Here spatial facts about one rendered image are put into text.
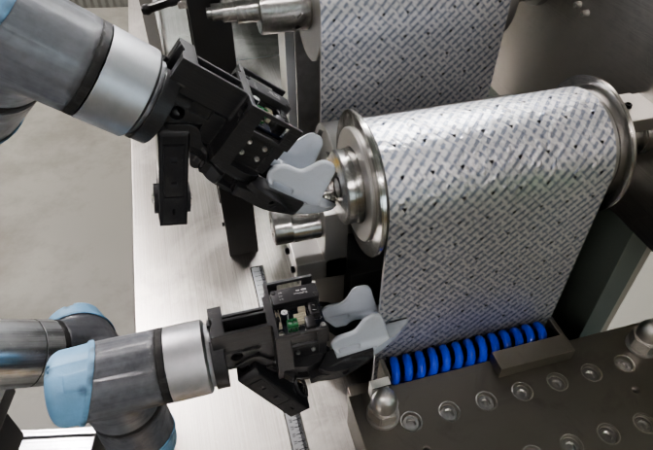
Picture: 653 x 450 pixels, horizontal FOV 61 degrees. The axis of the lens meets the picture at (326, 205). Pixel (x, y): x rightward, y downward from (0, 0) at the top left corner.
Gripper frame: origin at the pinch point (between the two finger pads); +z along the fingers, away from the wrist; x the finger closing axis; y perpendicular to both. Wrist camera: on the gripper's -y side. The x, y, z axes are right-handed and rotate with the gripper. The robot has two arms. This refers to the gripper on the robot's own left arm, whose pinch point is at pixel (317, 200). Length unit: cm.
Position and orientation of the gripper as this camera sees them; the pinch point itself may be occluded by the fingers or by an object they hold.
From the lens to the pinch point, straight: 56.4
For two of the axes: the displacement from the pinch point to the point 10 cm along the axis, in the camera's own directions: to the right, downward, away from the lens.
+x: -2.7, -6.5, 7.1
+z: 7.4, 3.4, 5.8
